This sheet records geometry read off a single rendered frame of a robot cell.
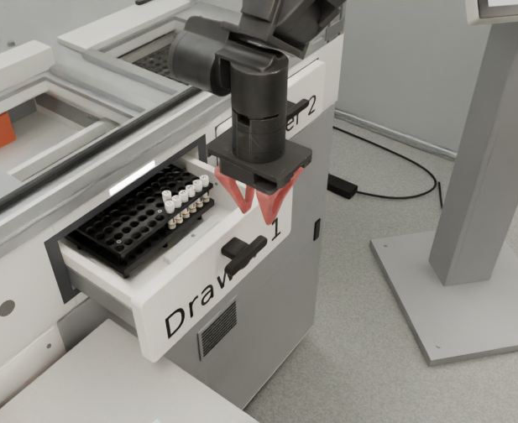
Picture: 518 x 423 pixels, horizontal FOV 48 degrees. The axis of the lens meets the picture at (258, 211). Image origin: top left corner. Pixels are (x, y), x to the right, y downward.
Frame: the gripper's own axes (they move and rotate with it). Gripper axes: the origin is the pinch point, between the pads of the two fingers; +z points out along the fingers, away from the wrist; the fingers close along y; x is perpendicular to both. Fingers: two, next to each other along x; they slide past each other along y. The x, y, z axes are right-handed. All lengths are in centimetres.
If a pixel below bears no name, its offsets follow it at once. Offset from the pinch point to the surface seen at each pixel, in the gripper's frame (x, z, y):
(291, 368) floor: -40, 96, 17
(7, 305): 23.7, 7.8, 19.2
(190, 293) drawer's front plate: 9.9, 7.5, 2.9
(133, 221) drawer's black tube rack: 5.9, 5.7, 16.0
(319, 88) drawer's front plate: -41.8, 7.8, 16.1
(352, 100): -165, 86, 67
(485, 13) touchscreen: -71, -1, -2
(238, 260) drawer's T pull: 4.6, 4.3, -0.3
